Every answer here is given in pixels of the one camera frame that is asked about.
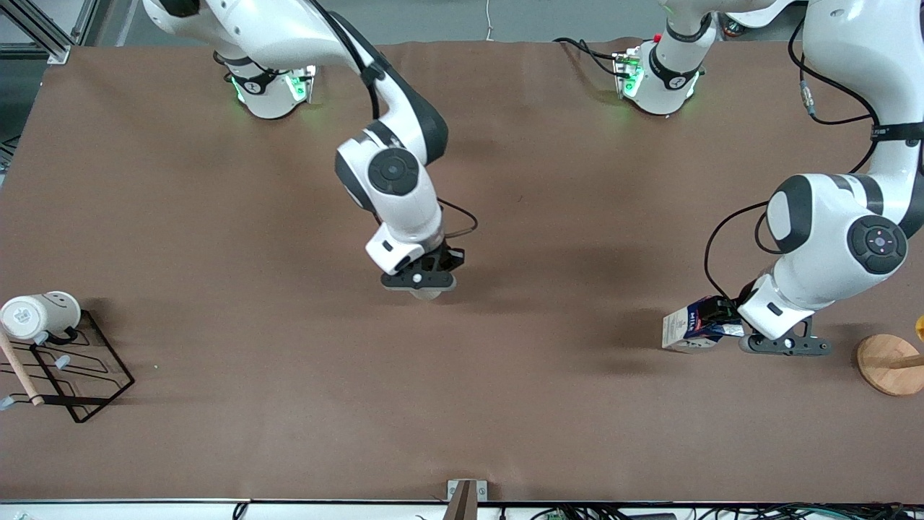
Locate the black cable bundle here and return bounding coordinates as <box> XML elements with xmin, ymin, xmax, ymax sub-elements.
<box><xmin>498</xmin><ymin>501</ymin><xmax>924</xmax><ymax>520</ymax></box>

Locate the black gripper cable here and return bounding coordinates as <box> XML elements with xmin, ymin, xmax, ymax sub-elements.
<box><xmin>703</xmin><ymin>17</ymin><xmax>883</xmax><ymax>303</ymax></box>
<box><xmin>310</xmin><ymin>0</ymin><xmax>479</xmax><ymax>241</ymax></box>

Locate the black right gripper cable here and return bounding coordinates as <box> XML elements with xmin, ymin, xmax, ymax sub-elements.
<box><xmin>310</xmin><ymin>0</ymin><xmax>479</xmax><ymax>241</ymax></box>

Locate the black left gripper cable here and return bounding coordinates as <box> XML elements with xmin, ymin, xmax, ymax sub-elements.
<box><xmin>703</xmin><ymin>17</ymin><xmax>883</xmax><ymax>303</ymax></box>

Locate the round wooden stand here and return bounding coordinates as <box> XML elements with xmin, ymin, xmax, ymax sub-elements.
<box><xmin>856</xmin><ymin>333</ymin><xmax>924</xmax><ymax>397</ymax></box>

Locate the brown table cover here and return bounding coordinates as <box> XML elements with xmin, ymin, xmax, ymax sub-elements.
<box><xmin>0</xmin><ymin>38</ymin><xmax>924</xmax><ymax>504</ymax></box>

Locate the black left base cable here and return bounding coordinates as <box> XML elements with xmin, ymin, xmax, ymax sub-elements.
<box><xmin>553</xmin><ymin>36</ymin><xmax>623</xmax><ymax>79</ymax></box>

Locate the right arm base connector plate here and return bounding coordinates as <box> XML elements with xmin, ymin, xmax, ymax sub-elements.
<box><xmin>287</xmin><ymin>64</ymin><xmax>321</xmax><ymax>104</ymax></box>

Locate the left arm base connector plate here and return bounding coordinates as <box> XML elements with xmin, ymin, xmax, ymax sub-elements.
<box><xmin>611</xmin><ymin>45</ymin><xmax>645</xmax><ymax>100</ymax></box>

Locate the white wheeled equipment base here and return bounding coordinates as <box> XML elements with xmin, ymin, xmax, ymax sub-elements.
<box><xmin>720</xmin><ymin>0</ymin><xmax>806</xmax><ymax>38</ymax></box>

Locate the aluminium frame profile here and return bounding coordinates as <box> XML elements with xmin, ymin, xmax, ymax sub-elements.
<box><xmin>0</xmin><ymin>0</ymin><xmax>99</xmax><ymax>65</ymax></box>

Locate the wooden stick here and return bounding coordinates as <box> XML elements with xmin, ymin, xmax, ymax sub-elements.
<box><xmin>0</xmin><ymin>331</ymin><xmax>45</xmax><ymax>407</ymax></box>

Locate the black wire mug rack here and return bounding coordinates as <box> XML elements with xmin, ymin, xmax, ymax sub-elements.
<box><xmin>0</xmin><ymin>310</ymin><xmax>136</xmax><ymax>425</ymax></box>

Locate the metal bracket with post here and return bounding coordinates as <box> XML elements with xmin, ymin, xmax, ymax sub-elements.
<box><xmin>443</xmin><ymin>479</ymin><xmax>489</xmax><ymax>520</ymax></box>

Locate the blue white milk carton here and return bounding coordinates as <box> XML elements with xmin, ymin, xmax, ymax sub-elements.
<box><xmin>662</xmin><ymin>296</ymin><xmax>745</xmax><ymax>354</ymax></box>

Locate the white smiley face mug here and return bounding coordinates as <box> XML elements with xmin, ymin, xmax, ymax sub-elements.
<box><xmin>0</xmin><ymin>291</ymin><xmax>82</xmax><ymax>342</ymax></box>

